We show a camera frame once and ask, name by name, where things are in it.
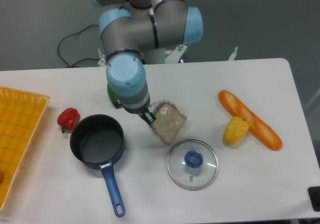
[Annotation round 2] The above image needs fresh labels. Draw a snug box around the orange baguette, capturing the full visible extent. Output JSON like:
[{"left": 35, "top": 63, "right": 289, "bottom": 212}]
[{"left": 218, "top": 90, "right": 283, "bottom": 151}]

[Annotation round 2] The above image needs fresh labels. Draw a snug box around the red bell pepper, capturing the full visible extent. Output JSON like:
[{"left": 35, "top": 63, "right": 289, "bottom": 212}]
[{"left": 57, "top": 107, "right": 80, "bottom": 133}]

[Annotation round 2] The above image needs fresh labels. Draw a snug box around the toast slice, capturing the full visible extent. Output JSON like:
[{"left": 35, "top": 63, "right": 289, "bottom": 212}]
[{"left": 149, "top": 100, "right": 187, "bottom": 145}]

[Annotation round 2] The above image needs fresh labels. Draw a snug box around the white table bracket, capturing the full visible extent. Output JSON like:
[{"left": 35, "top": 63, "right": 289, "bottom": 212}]
[{"left": 228, "top": 46, "right": 238, "bottom": 61}]

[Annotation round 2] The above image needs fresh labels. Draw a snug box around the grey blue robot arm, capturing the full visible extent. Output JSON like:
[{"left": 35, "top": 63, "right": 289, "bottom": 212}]
[{"left": 91, "top": 0, "right": 204, "bottom": 124}]

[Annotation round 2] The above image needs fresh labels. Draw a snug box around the black cable on floor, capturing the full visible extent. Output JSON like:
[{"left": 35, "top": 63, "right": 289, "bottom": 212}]
[{"left": 56, "top": 24, "right": 101, "bottom": 68}]

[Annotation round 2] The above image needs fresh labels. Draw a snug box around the black device at table edge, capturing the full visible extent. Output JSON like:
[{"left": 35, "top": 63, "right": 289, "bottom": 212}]
[{"left": 307, "top": 186, "right": 320, "bottom": 212}]

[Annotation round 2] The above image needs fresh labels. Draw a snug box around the yellow bell pepper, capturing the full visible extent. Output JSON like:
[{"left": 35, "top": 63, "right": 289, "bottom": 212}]
[{"left": 222, "top": 116, "right": 250, "bottom": 145}]

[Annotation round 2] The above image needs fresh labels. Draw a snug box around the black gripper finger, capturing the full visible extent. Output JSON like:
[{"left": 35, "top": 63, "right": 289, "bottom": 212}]
[{"left": 140, "top": 111, "right": 157, "bottom": 124}]

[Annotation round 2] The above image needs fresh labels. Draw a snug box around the green bell pepper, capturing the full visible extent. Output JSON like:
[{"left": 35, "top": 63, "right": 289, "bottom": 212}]
[{"left": 107, "top": 84, "right": 122, "bottom": 109}]

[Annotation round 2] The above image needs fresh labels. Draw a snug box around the black saucepan blue handle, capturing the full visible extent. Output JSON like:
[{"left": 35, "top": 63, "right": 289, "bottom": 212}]
[{"left": 70, "top": 114, "right": 126, "bottom": 218}]

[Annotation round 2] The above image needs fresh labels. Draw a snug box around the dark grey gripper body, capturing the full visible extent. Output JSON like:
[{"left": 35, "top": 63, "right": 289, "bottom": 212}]
[{"left": 122, "top": 94, "right": 150, "bottom": 114}]

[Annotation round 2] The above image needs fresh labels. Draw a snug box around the yellow woven basket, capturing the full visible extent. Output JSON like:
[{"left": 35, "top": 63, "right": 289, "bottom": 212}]
[{"left": 0, "top": 86, "right": 50, "bottom": 211}]

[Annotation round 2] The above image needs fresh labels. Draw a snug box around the glass lid blue knob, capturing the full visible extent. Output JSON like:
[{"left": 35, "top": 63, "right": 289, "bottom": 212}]
[{"left": 166, "top": 139, "right": 219, "bottom": 191}]

